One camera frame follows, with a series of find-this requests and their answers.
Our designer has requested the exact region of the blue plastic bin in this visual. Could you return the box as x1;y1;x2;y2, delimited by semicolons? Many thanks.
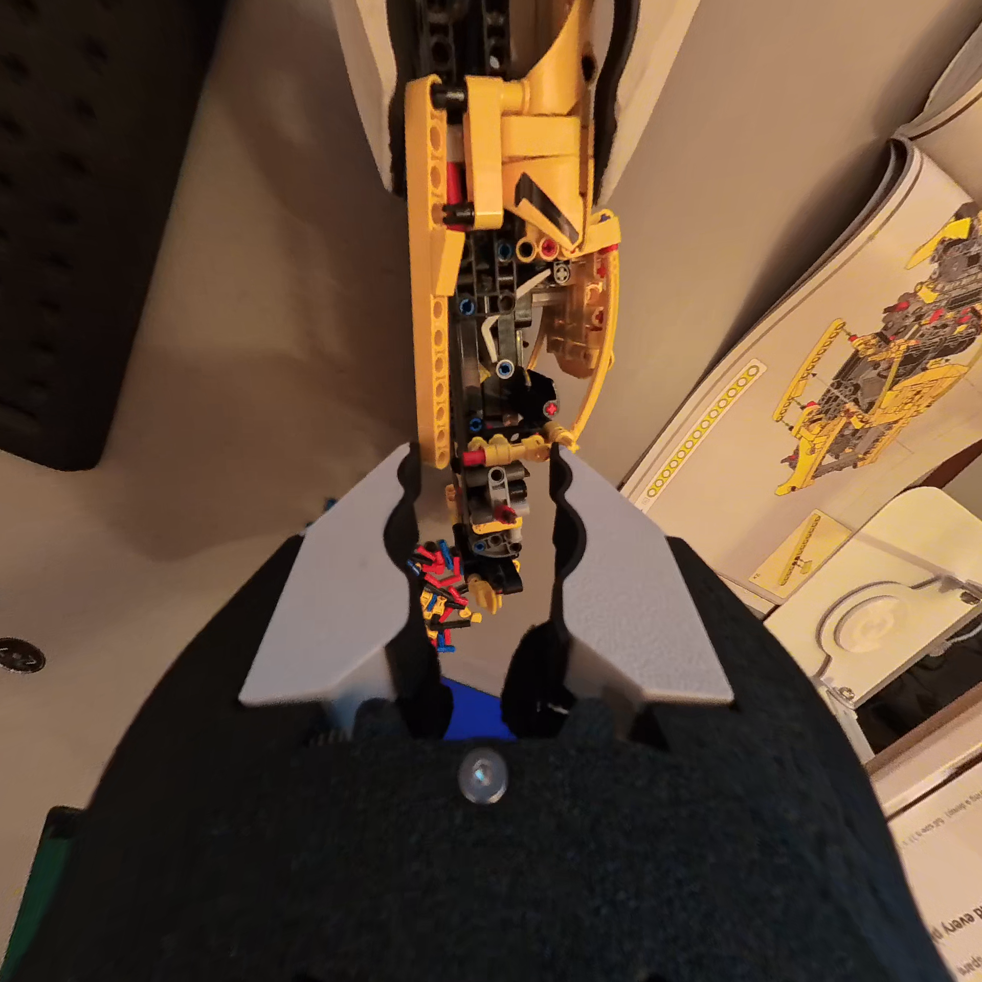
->
441;679;517;741

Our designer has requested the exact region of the yellow brick car model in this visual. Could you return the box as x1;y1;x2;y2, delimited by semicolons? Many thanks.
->
404;0;622;616

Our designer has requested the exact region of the grey desk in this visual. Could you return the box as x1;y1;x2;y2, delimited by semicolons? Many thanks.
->
0;0;982;952

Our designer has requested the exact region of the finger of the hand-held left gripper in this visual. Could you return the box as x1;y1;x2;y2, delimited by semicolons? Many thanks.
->
330;0;419;194
588;0;702;210

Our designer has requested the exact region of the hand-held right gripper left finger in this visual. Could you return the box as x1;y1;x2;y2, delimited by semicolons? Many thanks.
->
238;442;455;741

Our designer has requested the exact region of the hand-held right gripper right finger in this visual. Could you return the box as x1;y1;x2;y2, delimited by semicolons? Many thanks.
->
501;445;735;741

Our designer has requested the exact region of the black perforated chair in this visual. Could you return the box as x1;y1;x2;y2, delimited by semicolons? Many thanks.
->
0;0;227;473

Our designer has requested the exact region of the open instruction booklet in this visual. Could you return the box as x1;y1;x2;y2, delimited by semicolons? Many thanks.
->
617;23;982;615

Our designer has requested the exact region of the large pile of brick pins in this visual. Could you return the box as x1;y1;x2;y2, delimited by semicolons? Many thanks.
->
407;541;484;653

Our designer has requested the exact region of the green box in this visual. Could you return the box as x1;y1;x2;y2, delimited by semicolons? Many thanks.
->
19;806;78;945

